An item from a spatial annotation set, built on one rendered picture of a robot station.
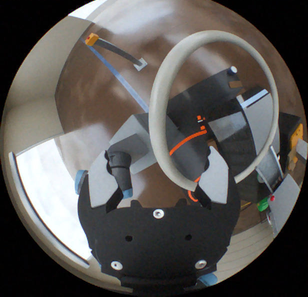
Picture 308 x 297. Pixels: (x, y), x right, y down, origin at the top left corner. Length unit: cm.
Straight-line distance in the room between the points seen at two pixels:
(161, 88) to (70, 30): 592
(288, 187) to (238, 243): 511
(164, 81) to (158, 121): 6
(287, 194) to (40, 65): 705
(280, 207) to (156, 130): 74
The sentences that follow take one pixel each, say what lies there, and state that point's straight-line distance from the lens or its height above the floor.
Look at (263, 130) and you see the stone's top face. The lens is 83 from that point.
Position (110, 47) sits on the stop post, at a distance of 132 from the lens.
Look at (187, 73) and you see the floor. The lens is 158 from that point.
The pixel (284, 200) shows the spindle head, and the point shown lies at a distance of 73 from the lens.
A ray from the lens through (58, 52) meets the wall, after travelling 618.
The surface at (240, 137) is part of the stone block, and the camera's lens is 80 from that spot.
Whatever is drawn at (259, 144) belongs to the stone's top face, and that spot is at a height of 87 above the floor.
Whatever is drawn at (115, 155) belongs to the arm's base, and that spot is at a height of 110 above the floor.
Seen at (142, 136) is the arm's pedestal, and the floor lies 85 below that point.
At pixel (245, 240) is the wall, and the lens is 574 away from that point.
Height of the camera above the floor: 147
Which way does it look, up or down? 61 degrees down
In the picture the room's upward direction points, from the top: 131 degrees counter-clockwise
